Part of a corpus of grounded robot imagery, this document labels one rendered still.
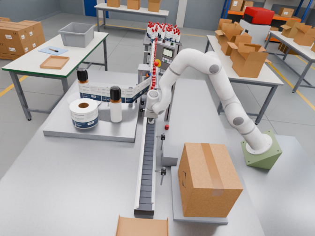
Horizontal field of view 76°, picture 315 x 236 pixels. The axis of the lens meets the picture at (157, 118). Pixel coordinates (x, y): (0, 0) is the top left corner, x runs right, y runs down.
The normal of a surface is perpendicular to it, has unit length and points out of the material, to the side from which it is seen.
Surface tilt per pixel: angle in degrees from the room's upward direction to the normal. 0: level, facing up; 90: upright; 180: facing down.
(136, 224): 0
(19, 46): 90
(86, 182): 0
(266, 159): 90
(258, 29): 90
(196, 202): 90
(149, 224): 0
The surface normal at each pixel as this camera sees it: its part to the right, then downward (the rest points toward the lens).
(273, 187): 0.10, -0.79
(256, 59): 0.02, 0.74
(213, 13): -0.07, 0.59
